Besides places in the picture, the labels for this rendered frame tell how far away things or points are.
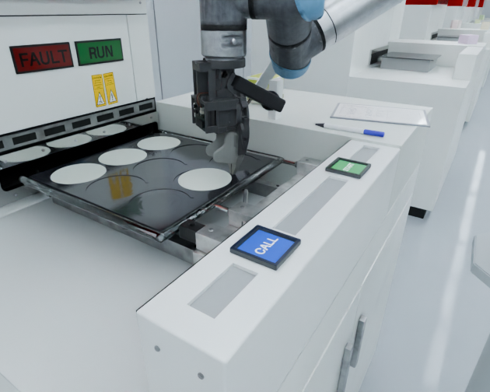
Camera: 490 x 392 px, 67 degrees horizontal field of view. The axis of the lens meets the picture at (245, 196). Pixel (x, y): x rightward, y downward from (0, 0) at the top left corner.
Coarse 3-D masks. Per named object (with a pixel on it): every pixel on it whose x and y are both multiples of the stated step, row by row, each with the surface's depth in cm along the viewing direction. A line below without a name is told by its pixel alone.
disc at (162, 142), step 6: (150, 138) 91; (156, 138) 91; (162, 138) 91; (168, 138) 91; (174, 138) 91; (138, 144) 87; (144, 144) 87; (150, 144) 87; (156, 144) 87; (162, 144) 87; (168, 144) 87; (174, 144) 87
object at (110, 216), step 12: (24, 180) 68; (48, 192) 65; (60, 192) 64; (72, 204) 61; (84, 204) 60; (108, 216) 57; (120, 216) 56; (132, 228) 54; (144, 228) 54; (156, 240) 52
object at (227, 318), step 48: (288, 192) 51; (336, 192) 52; (384, 192) 65; (336, 240) 45; (192, 288) 34; (240, 288) 34; (288, 288) 34; (336, 288) 52; (144, 336) 32; (192, 336) 29; (240, 336) 29; (288, 336) 38; (192, 384) 31; (240, 384) 30
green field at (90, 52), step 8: (112, 40) 82; (80, 48) 77; (88, 48) 78; (96, 48) 80; (104, 48) 81; (112, 48) 83; (120, 48) 84; (80, 56) 77; (88, 56) 78; (96, 56) 80; (104, 56) 82; (112, 56) 83; (120, 56) 85
